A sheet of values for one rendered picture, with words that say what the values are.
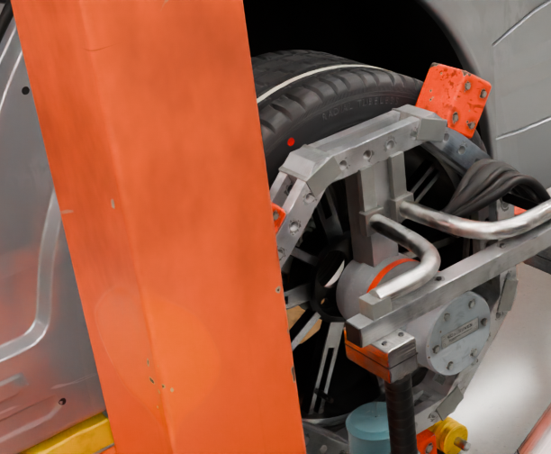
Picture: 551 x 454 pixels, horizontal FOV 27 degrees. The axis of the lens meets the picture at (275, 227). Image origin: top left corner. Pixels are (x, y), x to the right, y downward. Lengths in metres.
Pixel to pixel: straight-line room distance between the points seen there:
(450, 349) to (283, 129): 0.39
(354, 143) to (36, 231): 0.46
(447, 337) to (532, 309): 1.70
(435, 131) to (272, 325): 0.60
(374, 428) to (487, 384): 1.37
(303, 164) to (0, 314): 0.48
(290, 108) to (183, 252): 0.58
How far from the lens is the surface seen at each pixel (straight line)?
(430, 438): 1.91
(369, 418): 1.68
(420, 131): 1.66
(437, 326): 1.60
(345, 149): 1.58
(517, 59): 2.12
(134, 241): 1.04
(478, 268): 1.55
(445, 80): 1.72
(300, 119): 1.62
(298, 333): 1.78
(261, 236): 1.12
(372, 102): 1.70
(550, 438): 0.85
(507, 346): 3.15
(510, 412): 2.91
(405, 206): 1.65
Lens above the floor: 1.74
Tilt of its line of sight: 27 degrees down
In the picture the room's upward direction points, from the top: 8 degrees counter-clockwise
